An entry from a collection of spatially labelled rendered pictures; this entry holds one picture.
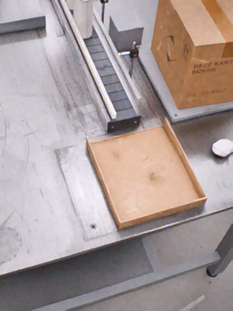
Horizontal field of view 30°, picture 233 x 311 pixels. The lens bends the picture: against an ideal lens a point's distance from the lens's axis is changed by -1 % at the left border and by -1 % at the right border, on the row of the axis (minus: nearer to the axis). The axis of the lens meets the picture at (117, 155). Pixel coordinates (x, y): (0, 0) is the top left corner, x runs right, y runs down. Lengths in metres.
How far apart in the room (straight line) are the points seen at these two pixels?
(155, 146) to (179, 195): 0.18
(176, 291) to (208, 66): 1.08
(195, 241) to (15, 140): 1.12
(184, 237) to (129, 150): 0.91
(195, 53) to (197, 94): 0.18
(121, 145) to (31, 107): 0.32
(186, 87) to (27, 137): 0.51
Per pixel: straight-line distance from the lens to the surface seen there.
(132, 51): 1.44
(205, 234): 2.19
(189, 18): 1.35
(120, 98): 1.41
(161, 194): 1.27
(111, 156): 1.32
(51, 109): 1.44
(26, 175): 1.29
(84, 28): 1.58
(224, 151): 1.37
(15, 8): 1.75
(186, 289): 2.07
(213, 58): 1.33
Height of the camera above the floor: 1.91
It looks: 54 degrees down
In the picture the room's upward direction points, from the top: 7 degrees clockwise
